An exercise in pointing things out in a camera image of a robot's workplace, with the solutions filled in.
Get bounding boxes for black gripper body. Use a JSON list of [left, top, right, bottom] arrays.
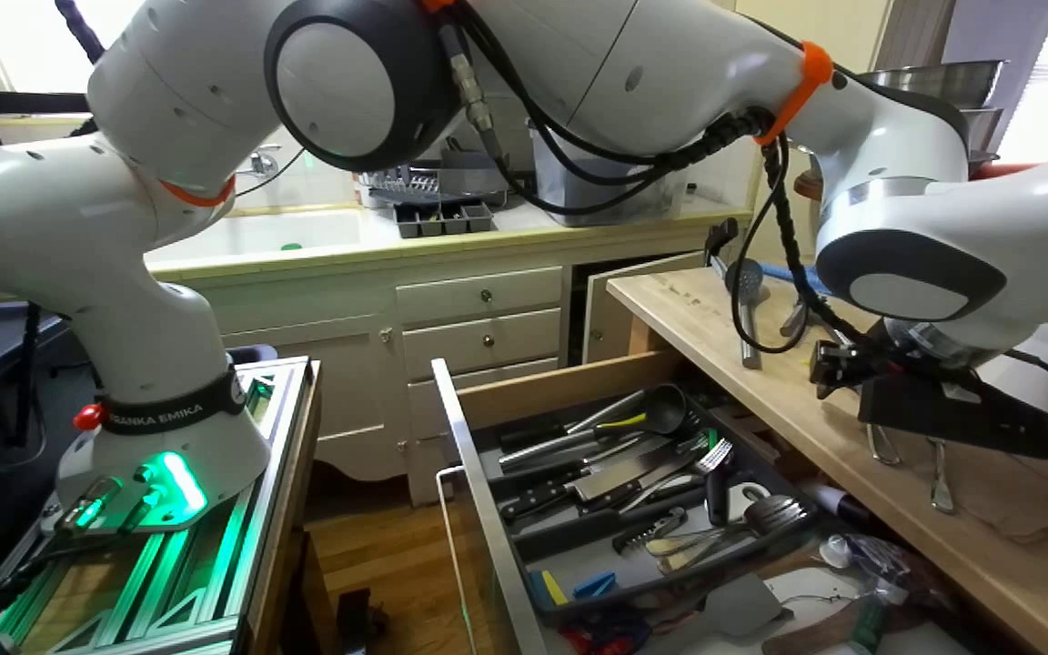
[[808, 320, 916, 400]]

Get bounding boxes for open wooden drawer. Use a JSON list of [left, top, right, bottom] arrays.
[[430, 346, 1011, 655]]

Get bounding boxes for silver butter knife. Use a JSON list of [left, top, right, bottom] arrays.
[[923, 440, 960, 516]]

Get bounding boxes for silver mesh strainer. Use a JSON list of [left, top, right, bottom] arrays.
[[740, 492, 813, 538]]

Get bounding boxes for small black object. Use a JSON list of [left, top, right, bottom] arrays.
[[701, 217, 744, 267]]

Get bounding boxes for large kitchen knife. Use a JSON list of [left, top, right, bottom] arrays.
[[563, 440, 672, 508]]

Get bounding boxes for grey spatula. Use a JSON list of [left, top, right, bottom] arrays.
[[667, 576, 792, 651]]

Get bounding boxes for steel mixing bowl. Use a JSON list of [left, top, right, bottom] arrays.
[[855, 60, 1007, 112]]

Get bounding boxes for black cutlery organiser tray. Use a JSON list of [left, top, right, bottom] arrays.
[[481, 381, 828, 617]]

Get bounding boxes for blue clip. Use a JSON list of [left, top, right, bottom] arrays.
[[573, 571, 624, 603]]

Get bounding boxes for white kitchen cabinet drawers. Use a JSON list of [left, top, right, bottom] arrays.
[[199, 249, 709, 508]]

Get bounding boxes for white kitchen sink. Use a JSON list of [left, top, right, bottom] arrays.
[[146, 208, 399, 269]]

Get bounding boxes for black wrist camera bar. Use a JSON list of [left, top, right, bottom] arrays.
[[855, 369, 1048, 468]]

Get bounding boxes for black ladle silver handle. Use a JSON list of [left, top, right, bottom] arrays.
[[720, 254, 772, 377]]

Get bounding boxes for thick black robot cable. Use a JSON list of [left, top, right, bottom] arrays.
[[430, 0, 1048, 488]]

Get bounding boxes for black ladle yellow handle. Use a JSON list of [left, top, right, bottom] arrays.
[[563, 386, 693, 445]]

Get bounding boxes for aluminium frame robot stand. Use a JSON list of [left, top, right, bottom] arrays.
[[0, 351, 324, 655]]

